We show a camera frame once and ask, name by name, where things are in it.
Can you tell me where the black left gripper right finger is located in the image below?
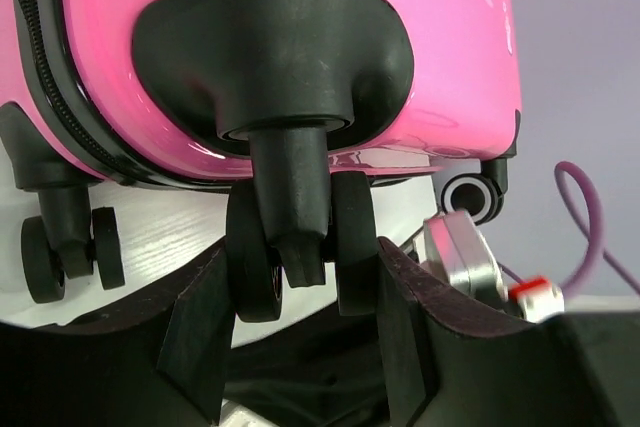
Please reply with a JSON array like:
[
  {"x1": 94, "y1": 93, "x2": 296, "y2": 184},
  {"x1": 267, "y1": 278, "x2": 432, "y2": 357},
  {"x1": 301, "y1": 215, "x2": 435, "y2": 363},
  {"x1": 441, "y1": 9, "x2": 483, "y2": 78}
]
[{"x1": 376, "y1": 239, "x2": 639, "y2": 426}]

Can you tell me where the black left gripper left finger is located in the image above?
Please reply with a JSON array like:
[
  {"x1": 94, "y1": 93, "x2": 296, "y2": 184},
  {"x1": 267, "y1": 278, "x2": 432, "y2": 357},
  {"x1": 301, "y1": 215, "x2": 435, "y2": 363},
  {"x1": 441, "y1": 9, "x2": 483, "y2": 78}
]
[{"x1": 1, "y1": 246, "x2": 234, "y2": 426}]

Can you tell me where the pink hard-shell suitcase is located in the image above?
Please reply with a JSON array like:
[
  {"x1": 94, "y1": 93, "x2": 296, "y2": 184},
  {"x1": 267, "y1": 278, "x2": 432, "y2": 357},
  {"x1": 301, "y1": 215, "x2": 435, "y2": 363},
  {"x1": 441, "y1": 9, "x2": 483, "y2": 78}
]
[{"x1": 1, "y1": 0, "x2": 522, "y2": 322}]

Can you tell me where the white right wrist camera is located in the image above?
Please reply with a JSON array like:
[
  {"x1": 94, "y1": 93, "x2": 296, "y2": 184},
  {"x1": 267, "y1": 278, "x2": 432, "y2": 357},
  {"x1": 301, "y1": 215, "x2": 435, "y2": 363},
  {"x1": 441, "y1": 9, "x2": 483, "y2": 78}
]
[{"x1": 421, "y1": 211, "x2": 565, "y2": 323}]

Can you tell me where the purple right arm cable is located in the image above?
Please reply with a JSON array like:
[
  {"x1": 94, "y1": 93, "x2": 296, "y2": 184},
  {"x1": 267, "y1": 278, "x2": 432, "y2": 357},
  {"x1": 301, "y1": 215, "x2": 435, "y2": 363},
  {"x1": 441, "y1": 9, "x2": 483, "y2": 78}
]
[{"x1": 499, "y1": 160, "x2": 640, "y2": 298}]

